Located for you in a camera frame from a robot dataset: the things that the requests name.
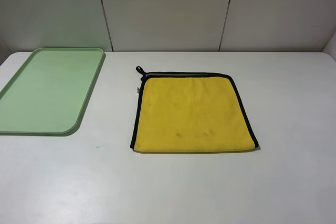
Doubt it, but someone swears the yellow towel with black trim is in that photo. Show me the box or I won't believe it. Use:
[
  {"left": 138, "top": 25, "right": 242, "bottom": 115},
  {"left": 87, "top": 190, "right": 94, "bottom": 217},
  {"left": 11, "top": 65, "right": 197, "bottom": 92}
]
[{"left": 130, "top": 67, "right": 259, "bottom": 153}]

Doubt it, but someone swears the green plastic tray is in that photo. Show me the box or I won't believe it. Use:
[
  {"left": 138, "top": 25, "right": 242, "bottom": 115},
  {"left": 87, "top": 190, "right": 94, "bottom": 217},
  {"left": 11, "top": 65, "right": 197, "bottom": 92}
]
[{"left": 1, "top": 48, "right": 104, "bottom": 136}]

